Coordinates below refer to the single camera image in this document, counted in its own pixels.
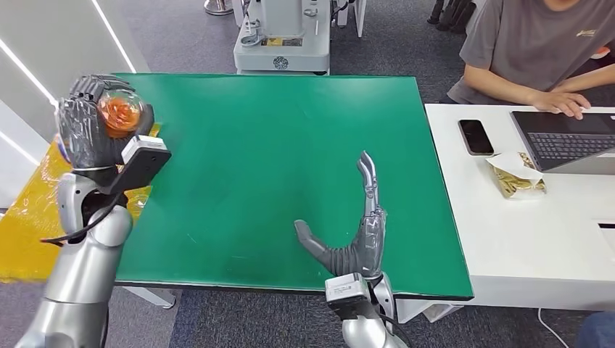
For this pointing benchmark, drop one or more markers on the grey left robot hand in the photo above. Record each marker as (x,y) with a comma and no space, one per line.
(81,129)

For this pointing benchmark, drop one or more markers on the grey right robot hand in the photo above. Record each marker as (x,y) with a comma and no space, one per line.
(362,249)

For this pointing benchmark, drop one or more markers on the orange plastic bottle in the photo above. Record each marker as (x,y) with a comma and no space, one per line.
(120,114)

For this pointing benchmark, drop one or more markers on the person's right forearm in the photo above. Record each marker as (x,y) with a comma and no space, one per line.
(498,85)

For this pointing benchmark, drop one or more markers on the person's left forearm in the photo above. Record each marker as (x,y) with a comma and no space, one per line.
(589,77)

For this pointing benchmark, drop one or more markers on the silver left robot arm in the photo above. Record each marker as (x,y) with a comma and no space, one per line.
(81,274)

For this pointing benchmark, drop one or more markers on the yellow taped cardboard box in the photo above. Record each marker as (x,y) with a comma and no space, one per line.
(24,240)

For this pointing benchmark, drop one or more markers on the black smartphone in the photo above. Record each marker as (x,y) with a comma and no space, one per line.
(475,137)

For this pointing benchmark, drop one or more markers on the white desk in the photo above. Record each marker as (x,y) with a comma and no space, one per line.
(528,240)

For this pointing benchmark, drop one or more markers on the gold snack bag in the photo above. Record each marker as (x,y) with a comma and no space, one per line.
(515,179)

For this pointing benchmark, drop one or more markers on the chrome stand base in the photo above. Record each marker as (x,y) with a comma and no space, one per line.
(218,6)

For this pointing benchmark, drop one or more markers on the grey laptop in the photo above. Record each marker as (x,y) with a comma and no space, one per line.
(567,143)

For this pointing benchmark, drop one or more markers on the person's right hand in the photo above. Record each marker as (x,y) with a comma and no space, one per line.
(559,102)

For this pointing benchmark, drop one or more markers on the blue fabric object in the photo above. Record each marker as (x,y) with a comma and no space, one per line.
(598,331)

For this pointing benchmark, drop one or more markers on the person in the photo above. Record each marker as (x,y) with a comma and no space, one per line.
(528,43)

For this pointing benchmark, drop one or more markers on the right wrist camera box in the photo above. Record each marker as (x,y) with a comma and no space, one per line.
(348,295)

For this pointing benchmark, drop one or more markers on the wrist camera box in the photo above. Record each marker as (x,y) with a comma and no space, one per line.
(348,295)
(142,161)

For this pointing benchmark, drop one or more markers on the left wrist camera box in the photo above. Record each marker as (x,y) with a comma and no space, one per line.
(142,161)

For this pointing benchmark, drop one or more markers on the white wall light strip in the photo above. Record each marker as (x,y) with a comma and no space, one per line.
(113,36)
(29,69)

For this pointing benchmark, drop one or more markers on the grey pedestal robot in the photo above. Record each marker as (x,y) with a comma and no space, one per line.
(282,53)

